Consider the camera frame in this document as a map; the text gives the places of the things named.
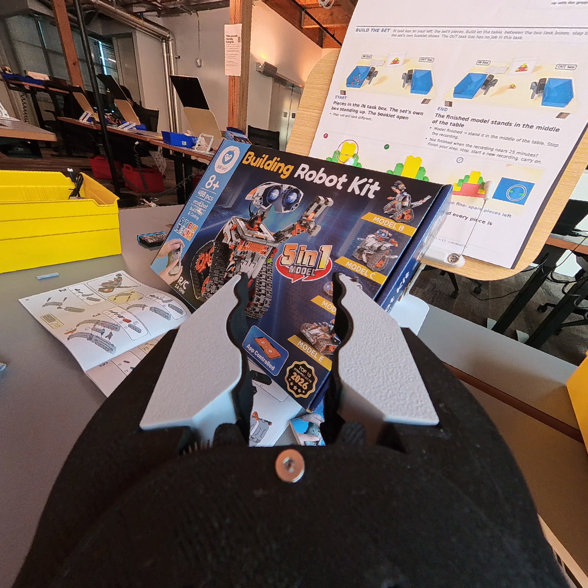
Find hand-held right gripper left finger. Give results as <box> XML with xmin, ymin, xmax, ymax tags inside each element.
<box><xmin>139</xmin><ymin>273</ymin><xmax>256</xmax><ymax>433</ymax></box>

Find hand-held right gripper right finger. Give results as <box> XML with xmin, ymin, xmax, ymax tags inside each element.
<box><xmin>327</xmin><ymin>272</ymin><xmax>440</xmax><ymax>426</ymax></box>

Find white stand base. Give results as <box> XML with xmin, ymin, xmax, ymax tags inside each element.
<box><xmin>399</xmin><ymin>293</ymin><xmax>431</xmax><ymax>337</ymax></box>

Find printed cardboard sheet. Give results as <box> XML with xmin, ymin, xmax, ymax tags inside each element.
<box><xmin>288</xmin><ymin>410</ymin><xmax>328</xmax><ymax>447</ymax></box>

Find white instruction booklet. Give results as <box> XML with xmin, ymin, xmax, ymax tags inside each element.
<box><xmin>18</xmin><ymin>269</ymin><xmax>305</xmax><ymax>447</ymax></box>

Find blue robot kit box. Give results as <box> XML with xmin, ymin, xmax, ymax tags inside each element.
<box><xmin>150</xmin><ymin>138</ymin><xmax>454</xmax><ymax>413</ymax></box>

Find red bags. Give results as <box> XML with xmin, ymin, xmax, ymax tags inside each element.
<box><xmin>89</xmin><ymin>155</ymin><xmax>164</xmax><ymax>194</ymax></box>

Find yellow bin with bags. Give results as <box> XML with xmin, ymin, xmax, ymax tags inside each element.
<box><xmin>565</xmin><ymin>353</ymin><xmax>588</xmax><ymax>452</ymax></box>

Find blue bin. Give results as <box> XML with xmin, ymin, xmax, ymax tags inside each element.
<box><xmin>161</xmin><ymin>130</ymin><xmax>199</xmax><ymax>149</ymax></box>

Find printed instruction sheet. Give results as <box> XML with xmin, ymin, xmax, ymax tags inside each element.
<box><xmin>308</xmin><ymin>0</ymin><xmax>588</xmax><ymax>270</ymax></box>

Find black cardboard sign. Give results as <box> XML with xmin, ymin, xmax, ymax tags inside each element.
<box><xmin>169</xmin><ymin>74</ymin><xmax>222</xmax><ymax>139</ymax></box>

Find wooden display board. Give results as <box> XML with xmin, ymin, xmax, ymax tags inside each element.
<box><xmin>285</xmin><ymin>47</ymin><xmax>588</xmax><ymax>283</ymax></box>

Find white paper note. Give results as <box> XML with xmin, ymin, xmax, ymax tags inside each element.
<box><xmin>223</xmin><ymin>22</ymin><xmax>243</xmax><ymax>77</ymax></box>

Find yellow bin with cable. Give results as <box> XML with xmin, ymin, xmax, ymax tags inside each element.
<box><xmin>0</xmin><ymin>169</ymin><xmax>123</xmax><ymax>275</ymax></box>

